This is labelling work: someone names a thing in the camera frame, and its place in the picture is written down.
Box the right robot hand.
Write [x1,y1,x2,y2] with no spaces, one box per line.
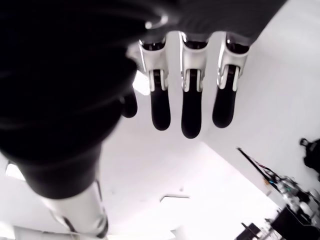
[0,0,288,239]

